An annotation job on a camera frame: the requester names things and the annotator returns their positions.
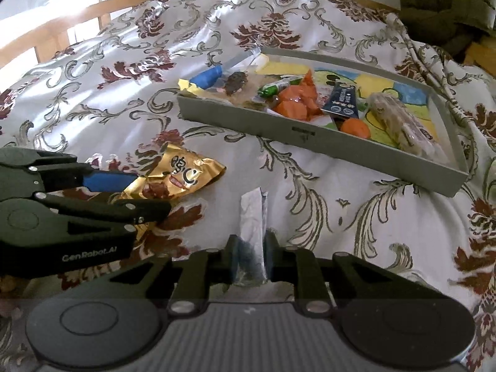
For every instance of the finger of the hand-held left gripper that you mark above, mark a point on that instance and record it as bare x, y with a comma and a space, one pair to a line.
116, 207
104, 180

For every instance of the navy blue snack packet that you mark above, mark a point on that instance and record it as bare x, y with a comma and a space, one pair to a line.
341, 102

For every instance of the orange mandarin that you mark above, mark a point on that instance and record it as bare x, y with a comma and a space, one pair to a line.
354, 127

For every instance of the silver foil snack packet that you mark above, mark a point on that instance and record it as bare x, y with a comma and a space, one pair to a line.
252, 221

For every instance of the orange snack bag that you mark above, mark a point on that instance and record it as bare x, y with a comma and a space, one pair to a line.
294, 100

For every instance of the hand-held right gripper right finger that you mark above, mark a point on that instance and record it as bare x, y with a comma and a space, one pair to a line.
271, 259

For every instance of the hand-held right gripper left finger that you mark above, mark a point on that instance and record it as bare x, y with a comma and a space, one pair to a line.
234, 259

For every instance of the clear pack of biscuits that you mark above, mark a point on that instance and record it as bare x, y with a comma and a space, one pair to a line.
403, 124

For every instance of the clear packet of dark snack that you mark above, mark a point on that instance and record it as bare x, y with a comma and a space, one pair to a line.
236, 81

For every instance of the grey rectangular tray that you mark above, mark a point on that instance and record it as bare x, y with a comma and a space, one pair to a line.
310, 131

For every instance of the colourful cartoon tray liner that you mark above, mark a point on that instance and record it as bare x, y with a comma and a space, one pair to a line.
387, 85

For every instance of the wooden bed frame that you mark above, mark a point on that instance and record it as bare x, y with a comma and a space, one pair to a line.
46, 35

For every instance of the olive puffer jacket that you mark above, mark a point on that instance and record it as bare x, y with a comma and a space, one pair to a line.
438, 7

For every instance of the small green white packet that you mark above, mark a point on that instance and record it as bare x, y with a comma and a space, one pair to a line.
277, 87

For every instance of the gold foil snack packet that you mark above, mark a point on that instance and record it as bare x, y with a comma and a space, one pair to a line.
190, 174

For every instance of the floral patterned satin blanket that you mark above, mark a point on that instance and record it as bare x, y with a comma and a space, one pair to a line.
116, 104

